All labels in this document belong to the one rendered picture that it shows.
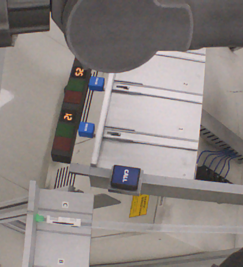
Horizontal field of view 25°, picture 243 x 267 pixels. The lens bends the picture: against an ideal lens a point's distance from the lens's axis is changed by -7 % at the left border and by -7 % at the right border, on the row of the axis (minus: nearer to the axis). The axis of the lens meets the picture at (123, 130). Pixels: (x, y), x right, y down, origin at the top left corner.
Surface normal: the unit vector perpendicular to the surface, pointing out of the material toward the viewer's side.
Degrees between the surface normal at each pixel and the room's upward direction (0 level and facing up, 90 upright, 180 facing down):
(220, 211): 0
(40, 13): 66
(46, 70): 0
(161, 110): 44
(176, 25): 53
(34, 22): 79
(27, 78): 0
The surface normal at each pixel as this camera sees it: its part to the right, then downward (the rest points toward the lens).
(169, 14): 0.16, 0.46
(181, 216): 0.69, -0.24
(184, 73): 0.00, -0.47
